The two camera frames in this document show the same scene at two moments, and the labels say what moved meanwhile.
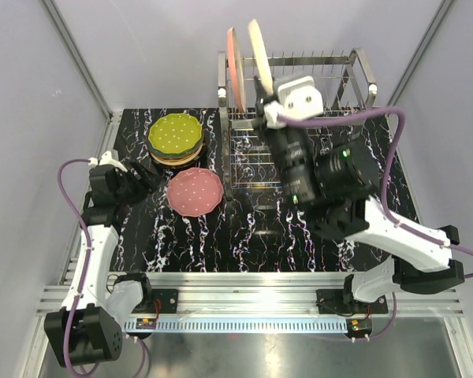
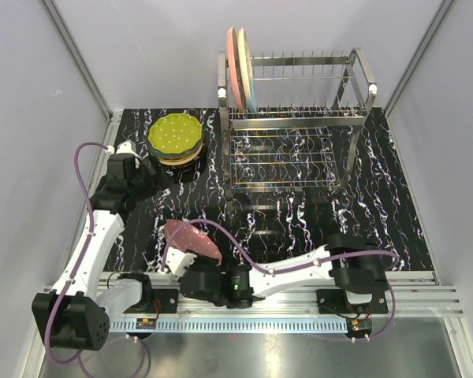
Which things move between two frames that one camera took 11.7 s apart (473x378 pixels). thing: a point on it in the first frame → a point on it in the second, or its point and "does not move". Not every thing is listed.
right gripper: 261,122 → 202,259
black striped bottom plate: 187,166 does not move
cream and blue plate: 261,54 → 245,63
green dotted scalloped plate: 175,133 does not move
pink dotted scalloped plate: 195,192 → 192,239
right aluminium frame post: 420,51 does not move
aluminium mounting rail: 261,295 does not move
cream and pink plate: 236,68 does not move
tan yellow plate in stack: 177,161 does not move
